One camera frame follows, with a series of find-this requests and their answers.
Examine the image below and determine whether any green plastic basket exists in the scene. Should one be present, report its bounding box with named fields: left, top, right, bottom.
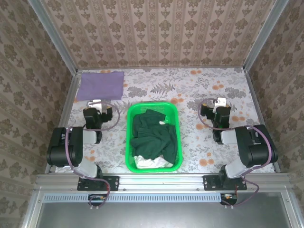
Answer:
left=125, top=102, right=183, bottom=173

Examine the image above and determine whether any dark green t-shirt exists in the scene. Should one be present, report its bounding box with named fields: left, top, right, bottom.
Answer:
left=130, top=109, right=179, bottom=164

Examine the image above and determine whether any white t-shirt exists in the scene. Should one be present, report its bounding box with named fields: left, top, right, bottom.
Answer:
left=133, top=154, right=173, bottom=169

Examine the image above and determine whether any purple folded t-shirt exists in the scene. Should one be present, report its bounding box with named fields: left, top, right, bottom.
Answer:
left=76, top=71, right=125, bottom=102

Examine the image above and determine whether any floral tablecloth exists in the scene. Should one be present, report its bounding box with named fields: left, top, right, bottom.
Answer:
left=56, top=67, right=276, bottom=174

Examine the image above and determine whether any grey metal sheet panel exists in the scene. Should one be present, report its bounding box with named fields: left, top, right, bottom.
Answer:
left=35, top=192, right=297, bottom=228

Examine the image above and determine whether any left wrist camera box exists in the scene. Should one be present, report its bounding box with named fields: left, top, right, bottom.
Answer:
left=87, top=99, right=103, bottom=113

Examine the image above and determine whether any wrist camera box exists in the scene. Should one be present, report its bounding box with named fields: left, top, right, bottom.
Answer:
left=215, top=96, right=227, bottom=112
left=87, top=99, right=103, bottom=113

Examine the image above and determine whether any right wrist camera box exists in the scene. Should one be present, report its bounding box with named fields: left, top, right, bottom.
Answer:
left=215, top=96, right=227, bottom=112

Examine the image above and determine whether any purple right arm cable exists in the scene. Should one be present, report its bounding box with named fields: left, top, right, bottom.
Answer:
left=198, top=97, right=273, bottom=209

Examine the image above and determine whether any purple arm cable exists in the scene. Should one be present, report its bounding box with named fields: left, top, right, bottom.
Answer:
left=198, top=97, right=273, bottom=209
left=65, top=101, right=121, bottom=211

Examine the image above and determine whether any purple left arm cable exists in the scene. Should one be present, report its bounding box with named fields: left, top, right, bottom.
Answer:
left=65, top=101, right=121, bottom=211

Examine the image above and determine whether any aluminium side rail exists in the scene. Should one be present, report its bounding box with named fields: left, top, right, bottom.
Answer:
left=45, top=71, right=81, bottom=174
left=243, top=67, right=281, bottom=173

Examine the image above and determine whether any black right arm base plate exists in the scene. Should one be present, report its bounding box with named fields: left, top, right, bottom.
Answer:
left=203, top=175, right=247, bottom=191

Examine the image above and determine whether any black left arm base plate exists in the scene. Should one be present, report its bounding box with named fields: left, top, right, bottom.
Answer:
left=77, top=175, right=120, bottom=192

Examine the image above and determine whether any thin aluminium wall rail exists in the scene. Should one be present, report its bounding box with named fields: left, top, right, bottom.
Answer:
left=77, top=66, right=245, bottom=71

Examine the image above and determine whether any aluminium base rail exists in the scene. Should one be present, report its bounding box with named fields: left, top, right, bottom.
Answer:
left=35, top=172, right=292, bottom=190

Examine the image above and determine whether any aluminium frame post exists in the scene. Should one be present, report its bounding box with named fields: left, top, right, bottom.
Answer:
left=27, top=0, right=79, bottom=74
left=243, top=0, right=289, bottom=72

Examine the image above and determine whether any grey slotted cable duct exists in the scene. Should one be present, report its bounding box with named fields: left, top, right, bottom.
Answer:
left=44, top=192, right=223, bottom=203

